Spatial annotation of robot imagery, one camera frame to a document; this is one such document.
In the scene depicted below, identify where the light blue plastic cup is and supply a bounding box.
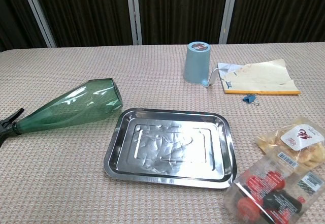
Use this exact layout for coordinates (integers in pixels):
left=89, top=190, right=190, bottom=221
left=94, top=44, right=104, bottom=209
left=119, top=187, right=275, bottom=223
left=183, top=41, right=220, bottom=88

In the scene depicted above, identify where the grey metal partition post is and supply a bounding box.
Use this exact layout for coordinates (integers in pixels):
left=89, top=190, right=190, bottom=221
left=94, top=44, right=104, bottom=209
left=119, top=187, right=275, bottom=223
left=218, top=0, right=240, bottom=45
left=125, top=0, right=143, bottom=46
left=19, top=0, right=57, bottom=48

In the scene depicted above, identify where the stainless steel rectangular tray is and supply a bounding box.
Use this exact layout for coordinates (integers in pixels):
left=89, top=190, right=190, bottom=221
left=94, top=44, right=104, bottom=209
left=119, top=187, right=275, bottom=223
left=103, top=108, right=238, bottom=189

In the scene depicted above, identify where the bag of yellow snacks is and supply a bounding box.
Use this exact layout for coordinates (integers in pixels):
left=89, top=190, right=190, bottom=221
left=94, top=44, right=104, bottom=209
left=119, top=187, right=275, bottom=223
left=256, top=116, right=325, bottom=170

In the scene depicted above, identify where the worn yellow-edged notebook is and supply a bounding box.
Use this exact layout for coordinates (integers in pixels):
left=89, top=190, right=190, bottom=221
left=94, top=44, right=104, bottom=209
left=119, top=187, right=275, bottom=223
left=217, top=58, right=301, bottom=96

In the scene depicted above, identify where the green plastic spray bottle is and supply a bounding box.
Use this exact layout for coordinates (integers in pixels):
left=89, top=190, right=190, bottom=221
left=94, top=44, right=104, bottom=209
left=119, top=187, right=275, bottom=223
left=0, top=78, right=124, bottom=147

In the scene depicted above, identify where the blue binder clip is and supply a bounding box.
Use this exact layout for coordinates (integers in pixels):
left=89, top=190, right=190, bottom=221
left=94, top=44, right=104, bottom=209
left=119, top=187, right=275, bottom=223
left=242, top=94, right=261, bottom=106

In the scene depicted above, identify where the clear package with red-black item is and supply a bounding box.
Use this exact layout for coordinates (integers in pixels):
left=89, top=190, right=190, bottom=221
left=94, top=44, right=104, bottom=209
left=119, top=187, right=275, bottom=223
left=223, top=149, right=325, bottom=224

